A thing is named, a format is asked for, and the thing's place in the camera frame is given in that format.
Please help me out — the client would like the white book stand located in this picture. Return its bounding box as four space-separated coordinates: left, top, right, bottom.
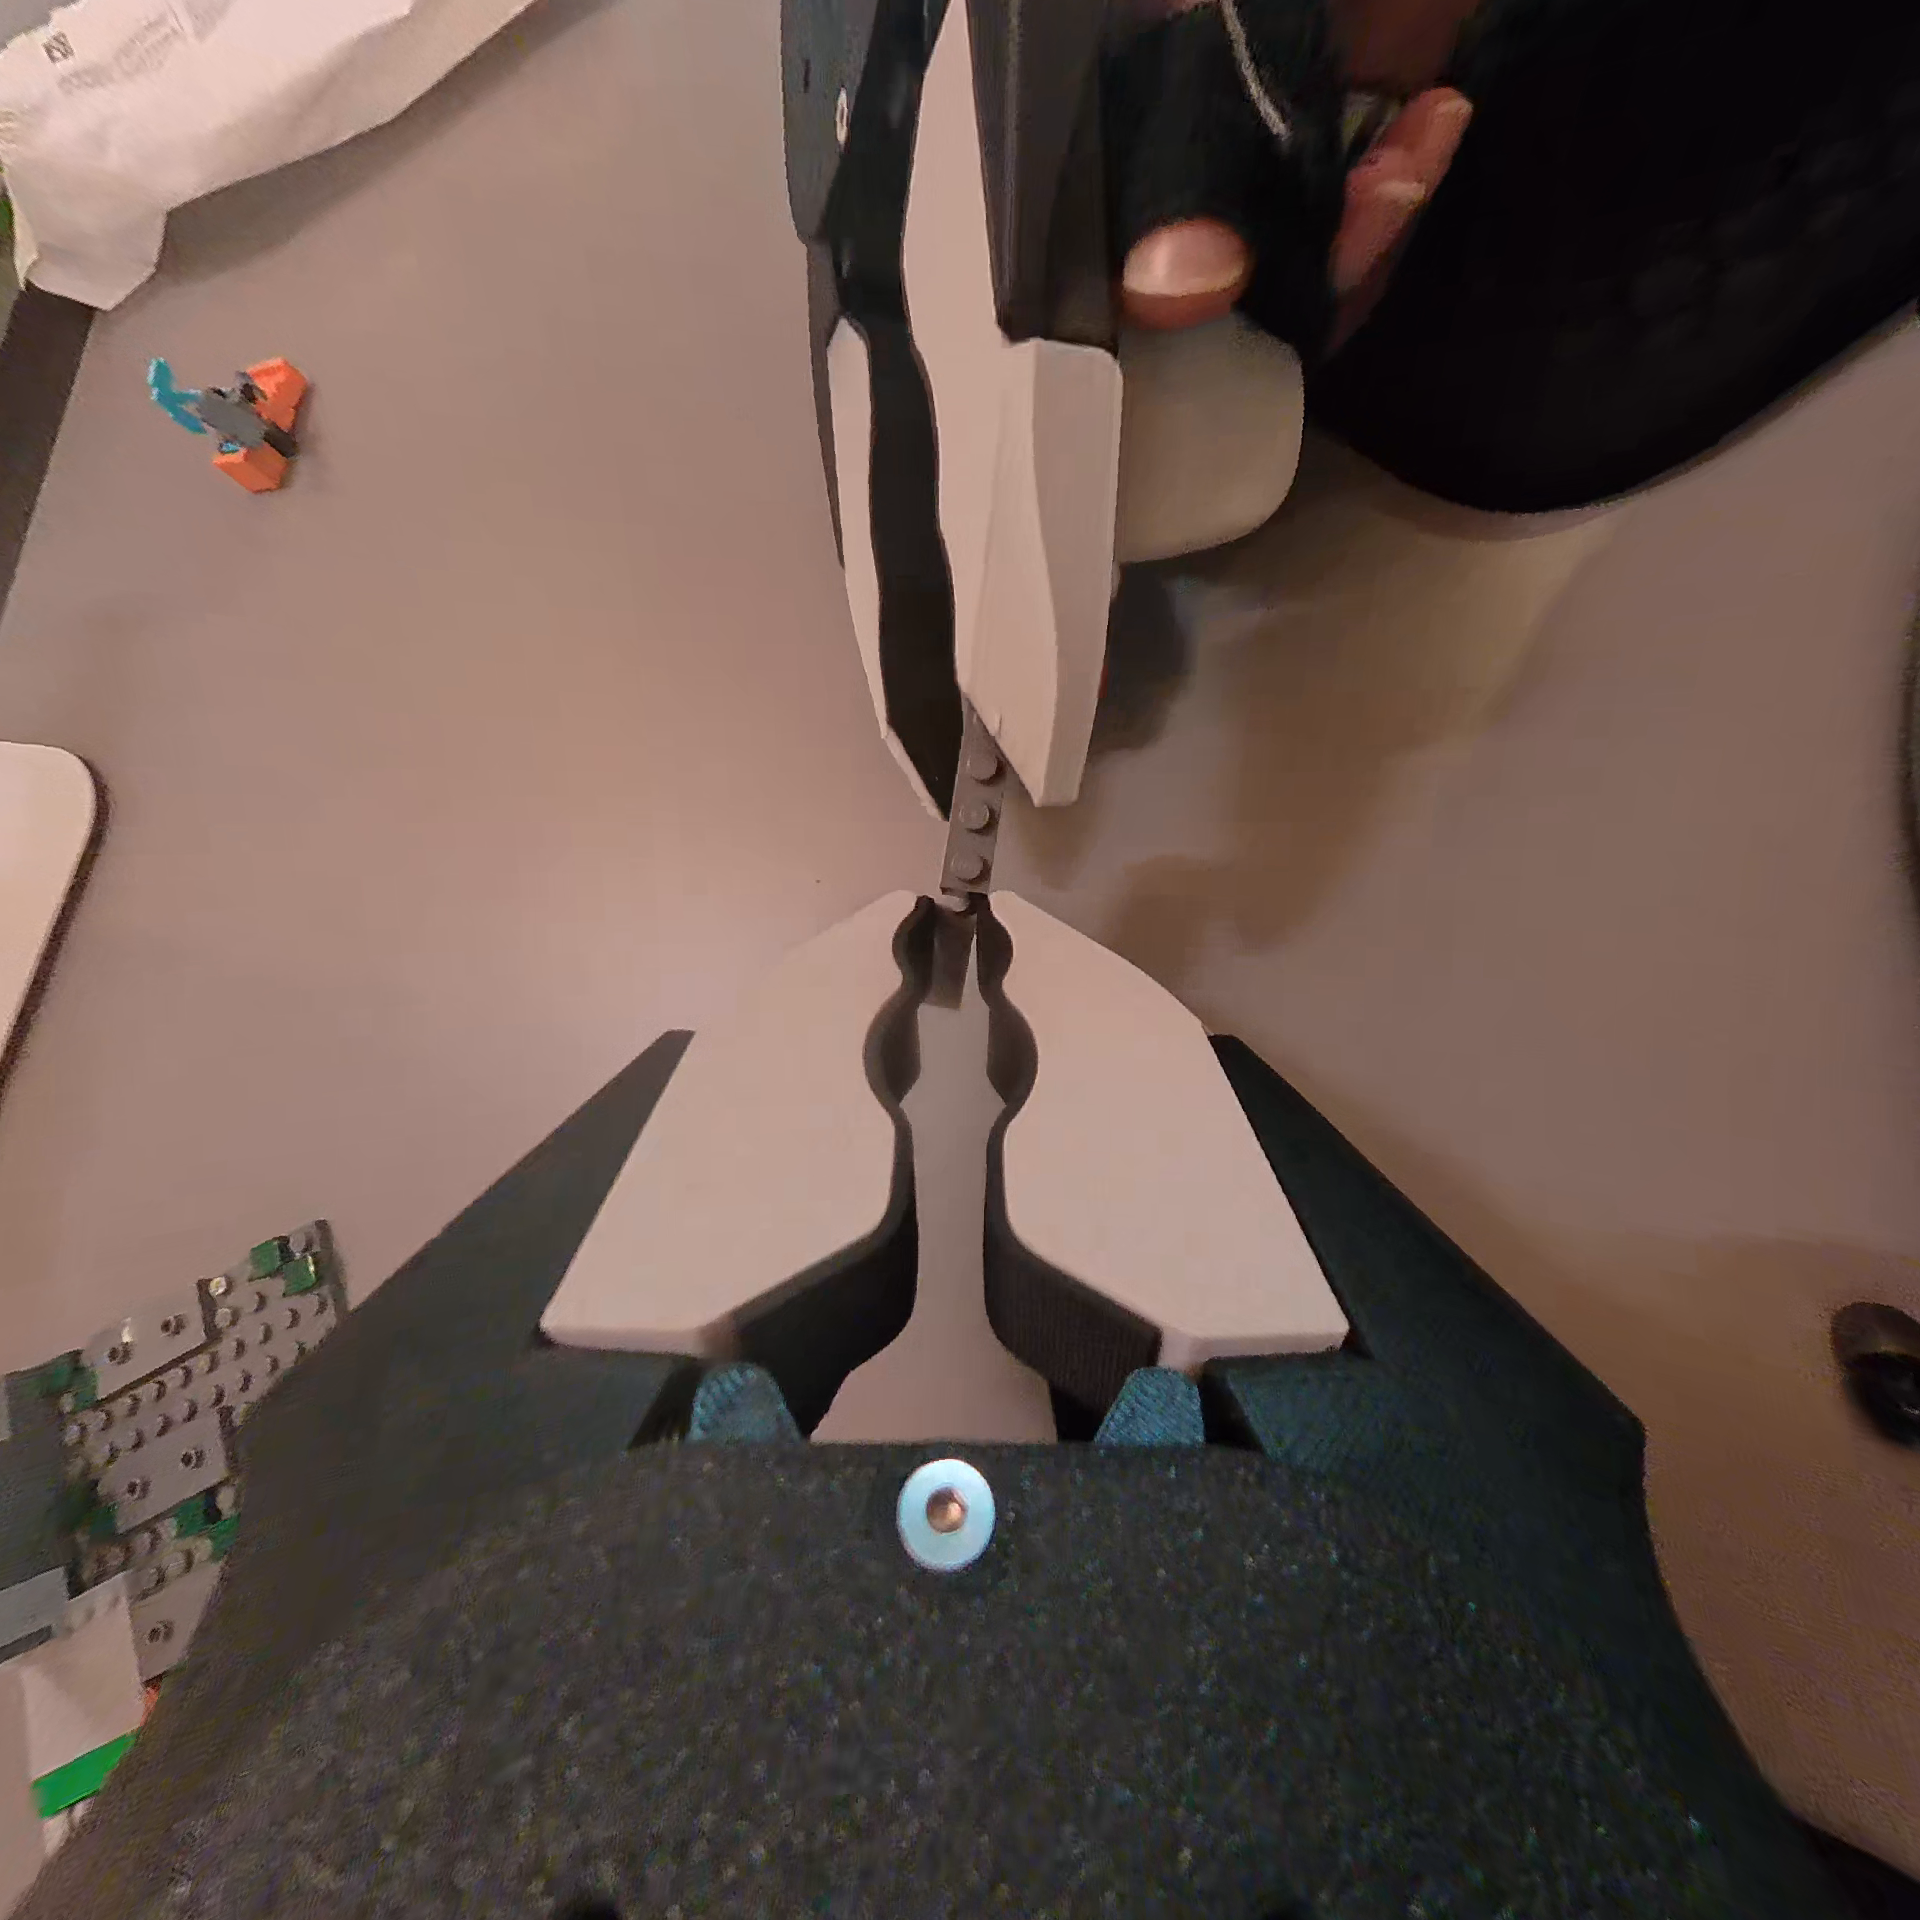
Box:
0 743 103 1081

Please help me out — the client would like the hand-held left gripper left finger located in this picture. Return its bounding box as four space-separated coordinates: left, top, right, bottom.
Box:
537 892 929 1430

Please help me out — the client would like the black cable plug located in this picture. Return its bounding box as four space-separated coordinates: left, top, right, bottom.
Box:
1830 1298 1920 1444

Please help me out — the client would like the long grey brick plate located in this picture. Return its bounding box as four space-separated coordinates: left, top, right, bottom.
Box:
929 702 1010 1011

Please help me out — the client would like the grey desk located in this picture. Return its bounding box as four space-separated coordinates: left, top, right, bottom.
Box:
0 0 1920 1920

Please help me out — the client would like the person's right forearm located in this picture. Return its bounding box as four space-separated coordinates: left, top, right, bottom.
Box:
1319 0 1920 514

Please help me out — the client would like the orange teal brick figure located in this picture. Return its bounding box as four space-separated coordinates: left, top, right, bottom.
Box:
147 353 313 497

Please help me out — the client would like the person's right hand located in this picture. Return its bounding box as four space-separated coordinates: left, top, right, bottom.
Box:
1111 0 1502 353

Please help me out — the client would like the grey brick baseplate build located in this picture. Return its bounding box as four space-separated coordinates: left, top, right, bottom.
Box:
0 1219 349 1823

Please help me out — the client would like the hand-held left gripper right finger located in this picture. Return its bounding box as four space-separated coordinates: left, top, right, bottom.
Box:
976 888 1352 1427

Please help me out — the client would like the crumpled white paper bag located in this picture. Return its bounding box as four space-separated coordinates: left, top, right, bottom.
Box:
0 0 542 311

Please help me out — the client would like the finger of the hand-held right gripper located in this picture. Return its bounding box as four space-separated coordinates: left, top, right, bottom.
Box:
828 315 973 824
900 0 1126 807

